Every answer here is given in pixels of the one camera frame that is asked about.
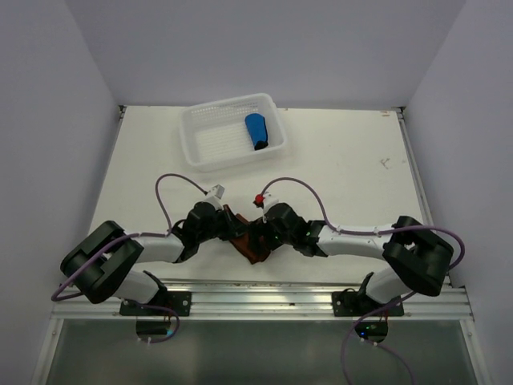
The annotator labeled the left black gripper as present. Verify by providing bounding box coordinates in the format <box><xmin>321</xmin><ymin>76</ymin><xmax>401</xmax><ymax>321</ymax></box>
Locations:
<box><xmin>197</xmin><ymin>204</ymin><xmax>247</xmax><ymax>243</ymax></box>

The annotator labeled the brown towel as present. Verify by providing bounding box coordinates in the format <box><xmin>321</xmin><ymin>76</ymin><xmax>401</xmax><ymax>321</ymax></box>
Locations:
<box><xmin>223</xmin><ymin>205</ymin><xmax>271</xmax><ymax>265</ymax></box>

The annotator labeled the white plastic basket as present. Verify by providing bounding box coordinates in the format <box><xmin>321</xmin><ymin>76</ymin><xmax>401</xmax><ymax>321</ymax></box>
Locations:
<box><xmin>179</xmin><ymin>93</ymin><xmax>288</xmax><ymax>172</ymax></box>

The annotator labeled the blue and grey towel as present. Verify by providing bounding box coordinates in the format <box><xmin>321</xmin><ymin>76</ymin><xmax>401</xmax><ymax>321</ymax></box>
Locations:
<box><xmin>244</xmin><ymin>113</ymin><xmax>269</xmax><ymax>151</ymax></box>

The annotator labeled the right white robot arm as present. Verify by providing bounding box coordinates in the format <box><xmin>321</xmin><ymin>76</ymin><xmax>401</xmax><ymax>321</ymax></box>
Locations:
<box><xmin>248</xmin><ymin>203</ymin><xmax>454</xmax><ymax>315</ymax></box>

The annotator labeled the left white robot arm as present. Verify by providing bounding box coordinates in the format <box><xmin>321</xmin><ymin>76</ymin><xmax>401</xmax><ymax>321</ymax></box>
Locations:
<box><xmin>51</xmin><ymin>201</ymin><xmax>248</xmax><ymax>304</ymax></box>

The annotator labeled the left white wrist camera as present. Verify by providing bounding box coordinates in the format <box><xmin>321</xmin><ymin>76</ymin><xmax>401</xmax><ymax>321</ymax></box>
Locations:
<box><xmin>204</xmin><ymin>184</ymin><xmax>225</xmax><ymax>205</ymax></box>

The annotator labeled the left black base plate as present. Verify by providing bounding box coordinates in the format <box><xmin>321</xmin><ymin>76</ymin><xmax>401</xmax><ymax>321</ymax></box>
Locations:
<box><xmin>119</xmin><ymin>291</ymin><xmax>192</xmax><ymax>317</ymax></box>

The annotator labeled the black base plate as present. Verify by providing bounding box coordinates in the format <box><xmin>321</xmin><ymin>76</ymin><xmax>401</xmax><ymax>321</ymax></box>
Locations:
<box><xmin>119</xmin><ymin>291</ymin><xmax>192</xmax><ymax>317</ymax></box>
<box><xmin>331</xmin><ymin>288</ymin><xmax>384</xmax><ymax>317</ymax></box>

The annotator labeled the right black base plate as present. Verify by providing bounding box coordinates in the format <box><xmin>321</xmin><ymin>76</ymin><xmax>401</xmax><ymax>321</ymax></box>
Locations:
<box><xmin>331</xmin><ymin>288</ymin><xmax>384</xmax><ymax>317</ymax></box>

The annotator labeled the aluminium rail frame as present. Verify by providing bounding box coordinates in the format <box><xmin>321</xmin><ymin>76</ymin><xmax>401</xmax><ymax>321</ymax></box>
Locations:
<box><xmin>30</xmin><ymin>104</ymin><xmax>492</xmax><ymax>385</ymax></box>

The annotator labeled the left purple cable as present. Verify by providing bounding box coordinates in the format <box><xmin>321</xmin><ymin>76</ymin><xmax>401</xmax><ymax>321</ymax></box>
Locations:
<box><xmin>51</xmin><ymin>172</ymin><xmax>209</xmax><ymax>302</ymax></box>

